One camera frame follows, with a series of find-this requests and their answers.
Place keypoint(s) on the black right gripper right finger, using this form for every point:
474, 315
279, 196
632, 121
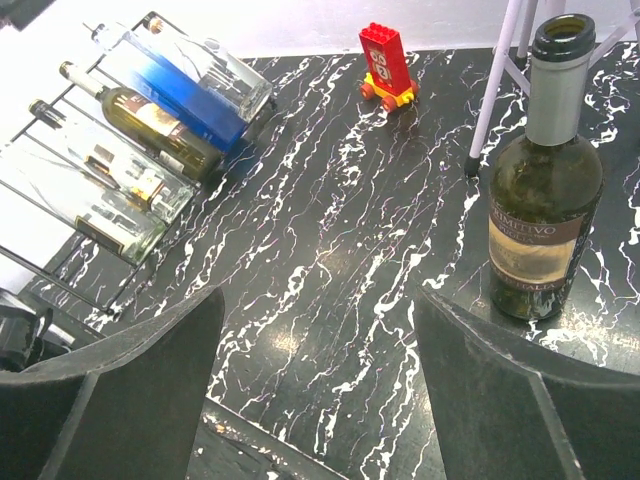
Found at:
507, 408

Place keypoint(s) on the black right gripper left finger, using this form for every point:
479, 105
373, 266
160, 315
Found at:
124, 407

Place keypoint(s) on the clear round glass bottle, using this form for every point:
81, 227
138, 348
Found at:
99, 212

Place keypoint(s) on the dark red wine bottle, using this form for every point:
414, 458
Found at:
547, 183

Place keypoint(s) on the clear square liquor bottle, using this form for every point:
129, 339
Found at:
114, 162

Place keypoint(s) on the green white wine bottle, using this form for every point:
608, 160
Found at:
163, 136

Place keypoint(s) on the blue clear vodka bottle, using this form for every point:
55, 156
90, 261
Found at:
142, 62

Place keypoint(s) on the clear glass bottle top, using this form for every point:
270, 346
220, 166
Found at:
212, 67

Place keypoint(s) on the red yellow toy brick car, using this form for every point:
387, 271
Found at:
388, 76

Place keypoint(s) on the black wire wine rack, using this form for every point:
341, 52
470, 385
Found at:
74, 101

